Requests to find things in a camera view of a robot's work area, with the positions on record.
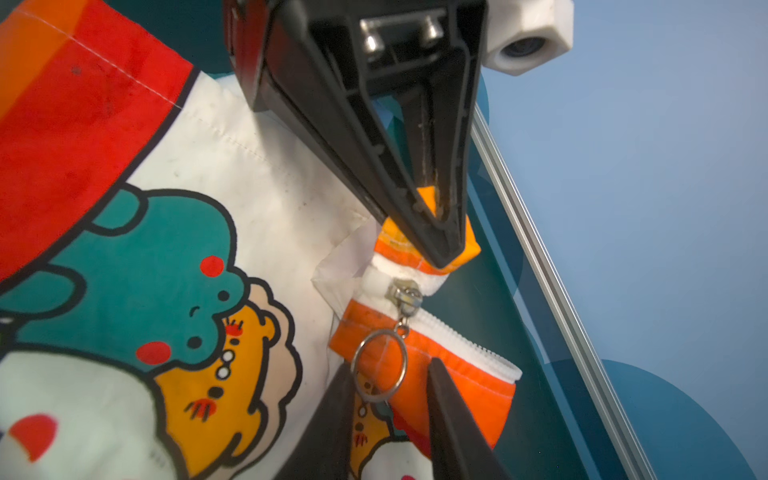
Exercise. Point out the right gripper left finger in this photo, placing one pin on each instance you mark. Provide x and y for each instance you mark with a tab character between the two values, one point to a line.
324	449

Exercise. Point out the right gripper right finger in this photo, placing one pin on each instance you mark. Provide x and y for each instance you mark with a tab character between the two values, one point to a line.
457	447

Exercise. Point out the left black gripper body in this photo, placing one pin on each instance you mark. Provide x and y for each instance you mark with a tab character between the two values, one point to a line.
302	52

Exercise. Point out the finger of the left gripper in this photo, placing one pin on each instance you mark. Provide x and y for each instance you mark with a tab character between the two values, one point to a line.
348	136
434	104

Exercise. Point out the rainbow and white kids jacket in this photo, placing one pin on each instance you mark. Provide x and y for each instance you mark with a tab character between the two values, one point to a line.
182	276

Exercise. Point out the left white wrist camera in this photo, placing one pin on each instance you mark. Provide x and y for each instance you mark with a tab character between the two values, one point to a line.
522	35

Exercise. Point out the right side table edge rail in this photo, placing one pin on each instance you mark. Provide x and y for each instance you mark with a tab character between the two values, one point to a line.
569	327

